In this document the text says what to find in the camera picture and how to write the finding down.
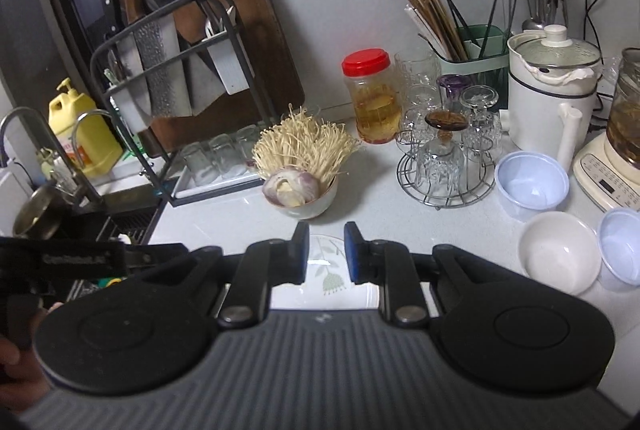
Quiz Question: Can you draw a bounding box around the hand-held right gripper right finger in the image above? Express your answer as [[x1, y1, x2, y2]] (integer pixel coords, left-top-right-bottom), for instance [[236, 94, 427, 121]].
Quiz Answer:
[[344, 221, 483, 330]]

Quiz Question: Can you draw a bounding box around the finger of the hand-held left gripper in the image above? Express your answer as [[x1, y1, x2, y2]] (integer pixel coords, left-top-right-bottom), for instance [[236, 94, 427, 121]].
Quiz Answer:
[[124, 241, 195, 276]]

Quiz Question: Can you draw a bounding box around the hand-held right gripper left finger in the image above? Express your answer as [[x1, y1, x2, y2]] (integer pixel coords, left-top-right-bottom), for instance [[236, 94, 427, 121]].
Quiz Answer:
[[186, 221, 311, 329]]

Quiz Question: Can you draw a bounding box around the white leaf print plate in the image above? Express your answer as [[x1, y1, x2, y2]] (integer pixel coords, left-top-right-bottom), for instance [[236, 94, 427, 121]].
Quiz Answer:
[[270, 234, 382, 311]]

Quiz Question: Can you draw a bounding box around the light blue plastic bowl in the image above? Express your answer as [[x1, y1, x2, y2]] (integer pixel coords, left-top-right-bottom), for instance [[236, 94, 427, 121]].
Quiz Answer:
[[495, 151, 571, 222], [595, 209, 640, 287]]

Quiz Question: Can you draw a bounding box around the white ceramic bowl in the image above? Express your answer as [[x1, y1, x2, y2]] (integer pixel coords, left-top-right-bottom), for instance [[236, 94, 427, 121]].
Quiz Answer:
[[518, 210, 602, 296]]

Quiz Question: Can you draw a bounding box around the person's left hand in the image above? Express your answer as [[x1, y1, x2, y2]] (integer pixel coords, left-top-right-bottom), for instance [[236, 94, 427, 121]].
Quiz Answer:
[[0, 301, 65, 413]]

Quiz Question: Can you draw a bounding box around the black sink drain rack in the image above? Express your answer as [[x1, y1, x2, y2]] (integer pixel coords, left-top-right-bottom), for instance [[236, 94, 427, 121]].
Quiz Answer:
[[65, 205, 161, 246]]

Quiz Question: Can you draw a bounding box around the steel pot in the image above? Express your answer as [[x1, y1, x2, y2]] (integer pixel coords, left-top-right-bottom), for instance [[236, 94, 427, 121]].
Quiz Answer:
[[12, 183, 71, 238]]

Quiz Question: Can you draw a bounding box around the white bowl with vegetables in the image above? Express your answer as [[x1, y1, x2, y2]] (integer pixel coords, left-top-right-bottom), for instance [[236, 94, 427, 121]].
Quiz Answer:
[[262, 175, 338, 218]]

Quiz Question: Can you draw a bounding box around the white drip tray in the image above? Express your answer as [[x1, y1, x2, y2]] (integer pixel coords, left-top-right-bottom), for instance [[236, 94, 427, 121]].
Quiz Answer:
[[170, 170, 266, 207]]

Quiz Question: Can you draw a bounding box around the clear drinking glass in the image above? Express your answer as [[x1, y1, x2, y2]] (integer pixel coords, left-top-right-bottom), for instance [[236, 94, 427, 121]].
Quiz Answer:
[[181, 143, 216, 185], [235, 125, 263, 166], [209, 133, 246, 176]]

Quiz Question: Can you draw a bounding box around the enoki mushroom bunch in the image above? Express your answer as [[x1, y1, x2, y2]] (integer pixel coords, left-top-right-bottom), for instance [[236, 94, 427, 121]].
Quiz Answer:
[[251, 105, 363, 181]]

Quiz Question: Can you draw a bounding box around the green dish soap bottle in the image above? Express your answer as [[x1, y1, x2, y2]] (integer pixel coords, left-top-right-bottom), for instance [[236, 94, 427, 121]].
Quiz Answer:
[[121, 130, 147, 157]]

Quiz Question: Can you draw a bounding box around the tall steel faucet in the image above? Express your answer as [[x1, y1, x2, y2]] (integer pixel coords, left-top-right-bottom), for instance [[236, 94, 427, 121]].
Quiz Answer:
[[0, 107, 103, 206]]

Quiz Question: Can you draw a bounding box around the yellow detergent bottle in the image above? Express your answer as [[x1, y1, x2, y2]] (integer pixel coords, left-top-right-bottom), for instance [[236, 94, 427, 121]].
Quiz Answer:
[[48, 78, 123, 178]]

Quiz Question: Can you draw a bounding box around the white cutlery holder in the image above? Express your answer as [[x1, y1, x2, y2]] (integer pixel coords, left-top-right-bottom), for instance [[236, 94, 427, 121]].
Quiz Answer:
[[107, 85, 151, 133], [205, 30, 249, 95]]

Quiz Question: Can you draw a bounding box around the red lid plastic jar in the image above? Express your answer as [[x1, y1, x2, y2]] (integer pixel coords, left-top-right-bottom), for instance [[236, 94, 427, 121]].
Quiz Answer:
[[342, 49, 403, 144]]

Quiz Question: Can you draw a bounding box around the small steel faucet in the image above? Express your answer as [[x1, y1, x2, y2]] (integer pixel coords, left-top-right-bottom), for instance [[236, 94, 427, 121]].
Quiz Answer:
[[71, 109, 126, 171]]

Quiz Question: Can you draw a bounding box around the hammered steel cleaver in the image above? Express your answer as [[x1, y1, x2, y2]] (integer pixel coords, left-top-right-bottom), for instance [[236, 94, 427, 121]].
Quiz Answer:
[[120, 0, 193, 118]]

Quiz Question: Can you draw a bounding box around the group of clear glass cups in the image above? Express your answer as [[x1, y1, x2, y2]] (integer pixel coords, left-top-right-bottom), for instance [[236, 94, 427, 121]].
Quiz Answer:
[[394, 48, 503, 196]]

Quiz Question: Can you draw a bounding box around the dark metal knife rack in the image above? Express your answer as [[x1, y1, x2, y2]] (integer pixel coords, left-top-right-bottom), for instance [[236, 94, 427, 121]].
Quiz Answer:
[[90, 0, 278, 208]]

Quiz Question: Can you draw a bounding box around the purple glass cup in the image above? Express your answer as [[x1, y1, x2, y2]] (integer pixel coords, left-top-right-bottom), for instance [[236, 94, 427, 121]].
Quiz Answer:
[[436, 74, 473, 111]]

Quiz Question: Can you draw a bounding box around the wooden cutting board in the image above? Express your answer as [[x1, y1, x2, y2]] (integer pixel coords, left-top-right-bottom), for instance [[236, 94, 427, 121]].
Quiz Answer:
[[137, 0, 307, 158]]

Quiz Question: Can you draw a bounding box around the white electric pot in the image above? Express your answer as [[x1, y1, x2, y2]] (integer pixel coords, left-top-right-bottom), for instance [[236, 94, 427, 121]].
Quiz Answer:
[[500, 24, 603, 171]]

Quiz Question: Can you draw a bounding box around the green chopstick holder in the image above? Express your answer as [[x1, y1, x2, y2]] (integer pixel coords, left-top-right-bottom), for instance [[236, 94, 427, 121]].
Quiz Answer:
[[431, 24, 510, 84]]

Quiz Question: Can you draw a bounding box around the bundle of wooden chopsticks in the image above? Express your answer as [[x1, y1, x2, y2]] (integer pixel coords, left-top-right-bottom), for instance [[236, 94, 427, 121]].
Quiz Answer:
[[406, 0, 468, 61]]

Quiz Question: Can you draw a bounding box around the bundle of black chopsticks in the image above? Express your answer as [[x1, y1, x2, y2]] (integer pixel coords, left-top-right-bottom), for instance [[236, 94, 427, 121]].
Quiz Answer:
[[445, 0, 518, 61]]

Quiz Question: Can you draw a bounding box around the cream kettle base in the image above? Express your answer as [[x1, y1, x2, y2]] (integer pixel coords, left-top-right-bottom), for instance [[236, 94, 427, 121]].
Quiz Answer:
[[572, 133, 640, 211]]

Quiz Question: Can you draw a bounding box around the wire glass rack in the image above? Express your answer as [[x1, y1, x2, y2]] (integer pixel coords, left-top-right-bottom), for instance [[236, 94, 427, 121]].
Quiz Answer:
[[396, 150, 496, 209]]

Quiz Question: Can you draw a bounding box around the black handled knife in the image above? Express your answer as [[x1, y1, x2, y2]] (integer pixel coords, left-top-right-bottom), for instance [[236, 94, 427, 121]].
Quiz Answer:
[[92, 0, 126, 36]]

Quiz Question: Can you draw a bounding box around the black power cable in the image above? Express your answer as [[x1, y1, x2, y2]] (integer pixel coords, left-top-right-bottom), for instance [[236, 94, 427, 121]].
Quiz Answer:
[[577, 0, 610, 126]]

